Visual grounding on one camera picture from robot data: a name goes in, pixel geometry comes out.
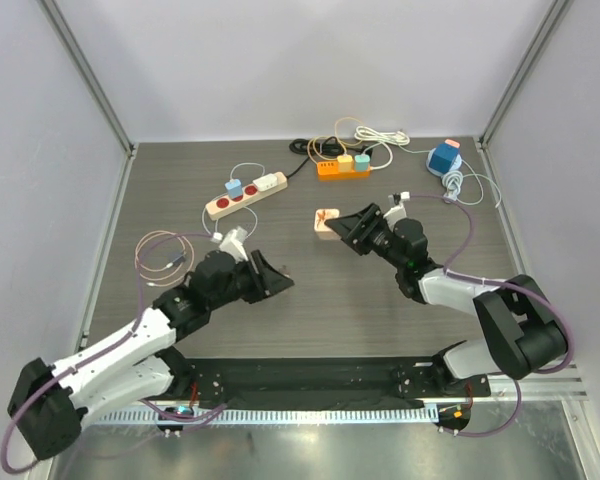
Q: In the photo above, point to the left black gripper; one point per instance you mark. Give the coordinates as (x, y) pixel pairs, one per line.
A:
(273, 280)

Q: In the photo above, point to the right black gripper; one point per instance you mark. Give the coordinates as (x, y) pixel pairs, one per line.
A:
(366, 228)

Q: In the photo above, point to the pink charger plug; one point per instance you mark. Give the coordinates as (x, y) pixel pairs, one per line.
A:
(285, 272)

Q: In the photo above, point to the pink cube socket adapter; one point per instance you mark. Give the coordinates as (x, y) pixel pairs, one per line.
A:
(322, 231)

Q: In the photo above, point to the beige red power strip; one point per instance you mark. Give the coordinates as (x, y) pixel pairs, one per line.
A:
(223, 206)

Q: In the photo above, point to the white charger plug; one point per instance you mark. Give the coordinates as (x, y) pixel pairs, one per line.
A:
(266, 182)

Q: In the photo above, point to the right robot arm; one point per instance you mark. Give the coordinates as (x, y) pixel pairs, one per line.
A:
(522, 333)

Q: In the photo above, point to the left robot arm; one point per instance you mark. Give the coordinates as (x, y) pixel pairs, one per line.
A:
(52, 404)

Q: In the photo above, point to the yellow charger plug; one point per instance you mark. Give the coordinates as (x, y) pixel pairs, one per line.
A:
(345, 163)

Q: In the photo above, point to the teal charger plug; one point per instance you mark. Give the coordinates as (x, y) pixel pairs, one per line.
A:
(361, 162)

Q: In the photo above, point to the light blue charger plug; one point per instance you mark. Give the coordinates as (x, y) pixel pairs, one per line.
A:
(234, 189)

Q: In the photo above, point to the blue cube socket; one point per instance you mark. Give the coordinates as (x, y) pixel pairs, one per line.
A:
(443, 159)

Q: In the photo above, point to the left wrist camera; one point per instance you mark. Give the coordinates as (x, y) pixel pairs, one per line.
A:
(232, 243)

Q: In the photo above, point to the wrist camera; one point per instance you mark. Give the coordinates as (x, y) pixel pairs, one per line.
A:
(232, 243)
(397, 210)

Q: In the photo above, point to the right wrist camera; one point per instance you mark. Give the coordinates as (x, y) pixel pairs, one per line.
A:
(397, 210)

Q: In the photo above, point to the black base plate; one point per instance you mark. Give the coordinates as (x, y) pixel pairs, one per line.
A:
(321, 385)

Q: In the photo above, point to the white slotted cable duct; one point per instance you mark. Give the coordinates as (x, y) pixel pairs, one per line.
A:
(426, 414)

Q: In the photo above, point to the right aluminium frame post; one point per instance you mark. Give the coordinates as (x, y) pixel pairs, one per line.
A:
(547, 27)

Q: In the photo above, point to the aluminium frame post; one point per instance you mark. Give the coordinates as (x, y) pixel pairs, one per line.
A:
(547, 27)
(64, 32)

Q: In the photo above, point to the left aluminium frame post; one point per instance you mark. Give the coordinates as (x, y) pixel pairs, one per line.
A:
(64, 32)

